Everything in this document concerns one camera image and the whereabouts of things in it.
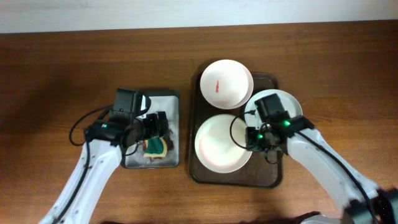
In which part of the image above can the green and yellow sponge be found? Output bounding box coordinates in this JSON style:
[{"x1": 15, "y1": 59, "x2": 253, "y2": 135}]
[{"x1": 144, "y1": 138, "x2": 167, "y2": 158}]

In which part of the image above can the white plate with sauce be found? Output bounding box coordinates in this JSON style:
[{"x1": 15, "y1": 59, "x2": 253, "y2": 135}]
[{"x1": 194, "y1": 114, "x2": 252, "y2": 174}]

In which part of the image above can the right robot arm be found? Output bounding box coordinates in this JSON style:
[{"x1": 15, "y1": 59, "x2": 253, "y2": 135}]
[{"x1": 246, "y1": 114, "x2": 397, "y2": 223}]

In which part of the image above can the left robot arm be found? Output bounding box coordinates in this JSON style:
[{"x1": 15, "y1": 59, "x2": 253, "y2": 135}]
[{"x1": 41, "y1": 106, "x2": 180, "y2": 223}]

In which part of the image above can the large brown serving tray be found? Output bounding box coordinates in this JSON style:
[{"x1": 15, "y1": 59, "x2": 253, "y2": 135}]
[{"x1": 187, "y1": 75, "x2": 284, "y2": 189}]

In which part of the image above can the small black soapy tray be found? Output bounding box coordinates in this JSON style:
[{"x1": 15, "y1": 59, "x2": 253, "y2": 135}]
[{"x1": 121, "y1": 90, "x2": 180, "y2": 169}]

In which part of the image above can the pink rimmed white plate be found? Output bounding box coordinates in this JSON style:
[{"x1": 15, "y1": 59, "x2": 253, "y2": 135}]
[{"x1": 199, "y1": 59, "x2": 254, "y2": 110}]

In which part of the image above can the right black cable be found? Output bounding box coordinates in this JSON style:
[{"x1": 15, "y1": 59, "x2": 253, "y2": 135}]
[{"x1": 229, "y1": 110, "x2": 287, "y2": 165}]

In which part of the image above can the black cable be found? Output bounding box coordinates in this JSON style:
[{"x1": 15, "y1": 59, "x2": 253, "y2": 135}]
[
  {"x1": 229, "y1": 110, "x2": 287, "y2": 165},
  {"x1": 68, "y1": 105, "x2": 114, "y2": 147}
]

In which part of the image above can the left black cable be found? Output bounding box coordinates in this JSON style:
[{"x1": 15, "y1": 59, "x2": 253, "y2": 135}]
[{"x1": 68, "y1": 105, "x2": 114, "y2": 147}]

